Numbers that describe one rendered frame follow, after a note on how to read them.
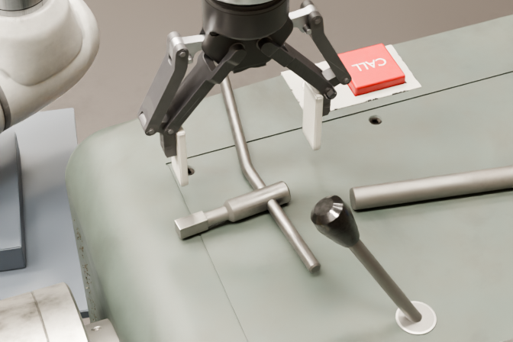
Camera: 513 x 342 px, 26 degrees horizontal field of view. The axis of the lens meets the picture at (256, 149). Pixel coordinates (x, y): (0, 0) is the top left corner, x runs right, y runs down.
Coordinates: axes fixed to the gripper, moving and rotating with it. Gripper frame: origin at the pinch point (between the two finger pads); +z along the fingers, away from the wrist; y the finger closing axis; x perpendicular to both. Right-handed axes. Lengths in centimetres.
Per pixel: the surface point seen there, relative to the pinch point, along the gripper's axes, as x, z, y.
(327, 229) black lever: 19.1, -9.1, 0.2
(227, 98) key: -10.8, 3.1, -1.8
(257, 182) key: 2.0, 2.7, -0.4
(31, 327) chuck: 8.2, 6.6, 23.9
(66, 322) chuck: 8.9, 6.4, 20.9
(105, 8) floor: -192, 130, -26
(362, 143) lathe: -0.6, 4.3, -12.9
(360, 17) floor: -161, 130, -95
